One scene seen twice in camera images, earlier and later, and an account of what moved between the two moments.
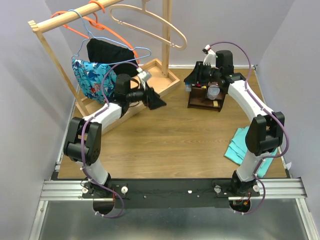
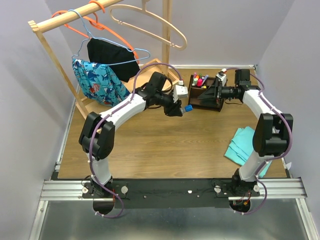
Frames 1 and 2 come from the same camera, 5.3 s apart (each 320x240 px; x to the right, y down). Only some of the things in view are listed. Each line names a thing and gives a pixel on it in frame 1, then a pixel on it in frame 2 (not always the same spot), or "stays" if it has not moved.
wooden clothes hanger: x=143 y=9 stays
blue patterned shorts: x=90 y=75 stays
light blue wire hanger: x=92 y=37 stays
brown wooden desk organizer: x=198 y=99 stays
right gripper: x=195 y=76 → x=211 y=93
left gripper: x=151 y=99 → x=174 y=109
